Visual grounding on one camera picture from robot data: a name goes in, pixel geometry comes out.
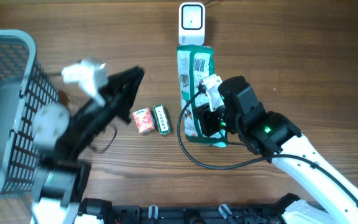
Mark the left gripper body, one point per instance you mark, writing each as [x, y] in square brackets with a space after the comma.
[116, 100]

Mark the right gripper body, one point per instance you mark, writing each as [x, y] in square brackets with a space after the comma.
[212, 121]

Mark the orange tissue pack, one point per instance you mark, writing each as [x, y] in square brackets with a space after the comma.
[144, 120]

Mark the green white medicine box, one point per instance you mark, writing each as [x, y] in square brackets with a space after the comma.
[162, 120]

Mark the green 3M gloves bag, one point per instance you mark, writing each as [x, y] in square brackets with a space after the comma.
[194, 63]

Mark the teal wet wipe pack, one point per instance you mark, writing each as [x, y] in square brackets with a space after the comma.
[220, 143]

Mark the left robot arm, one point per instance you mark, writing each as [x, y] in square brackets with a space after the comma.
[60, 137]

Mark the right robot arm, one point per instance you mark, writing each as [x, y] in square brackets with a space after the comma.
[277, 140]

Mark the white barcode scanner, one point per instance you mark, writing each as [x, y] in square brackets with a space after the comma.
[191, 23]

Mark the grey plastic mesh basket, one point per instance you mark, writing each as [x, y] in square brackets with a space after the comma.
[24, 88]

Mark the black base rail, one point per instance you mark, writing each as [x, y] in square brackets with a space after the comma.
[197, 214]

